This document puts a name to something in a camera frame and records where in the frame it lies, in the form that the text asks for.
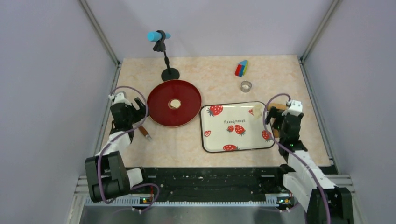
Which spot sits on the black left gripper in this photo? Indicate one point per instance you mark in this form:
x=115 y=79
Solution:
x=141 y=113

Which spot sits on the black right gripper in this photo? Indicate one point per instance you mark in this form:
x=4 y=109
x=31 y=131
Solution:
x=275 y=113

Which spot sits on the metal scraper wooden handle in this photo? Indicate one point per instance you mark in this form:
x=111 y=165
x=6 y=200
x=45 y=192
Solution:
x=145 y=133

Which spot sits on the wooden dough roller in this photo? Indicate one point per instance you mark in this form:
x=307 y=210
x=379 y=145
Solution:
x=276 y=120

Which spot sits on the white strawberry print tray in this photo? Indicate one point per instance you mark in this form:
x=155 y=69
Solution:
x=232 y=127

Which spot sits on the white dough lump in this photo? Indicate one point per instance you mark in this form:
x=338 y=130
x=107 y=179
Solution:
x=174 y=103

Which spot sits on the dark red round plate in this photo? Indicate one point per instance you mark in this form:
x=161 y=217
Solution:
x=159 y=98

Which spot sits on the dough scrap piece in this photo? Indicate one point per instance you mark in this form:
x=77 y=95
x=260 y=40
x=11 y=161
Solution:
x=257 y=111

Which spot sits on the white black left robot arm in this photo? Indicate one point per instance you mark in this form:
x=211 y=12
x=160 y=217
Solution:
x=107 y=176

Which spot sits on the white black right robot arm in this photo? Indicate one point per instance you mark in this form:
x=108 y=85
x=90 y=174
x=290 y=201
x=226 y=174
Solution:
x=323 y=201

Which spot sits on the black microphone stand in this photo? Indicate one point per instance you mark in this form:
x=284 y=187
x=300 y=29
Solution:
x=169 y=73

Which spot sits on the colourful block toy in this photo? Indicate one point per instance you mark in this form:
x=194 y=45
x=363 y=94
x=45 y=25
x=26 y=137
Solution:
x=241 y=68

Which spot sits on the blue toy microphone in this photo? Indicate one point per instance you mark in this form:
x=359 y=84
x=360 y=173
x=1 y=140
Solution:
x=154 y=36

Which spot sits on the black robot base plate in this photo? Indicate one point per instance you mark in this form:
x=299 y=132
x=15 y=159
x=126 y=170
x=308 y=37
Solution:
x=218 y=185

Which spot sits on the aluminium frame rail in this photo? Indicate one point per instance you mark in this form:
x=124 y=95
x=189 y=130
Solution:
x=82 y=198

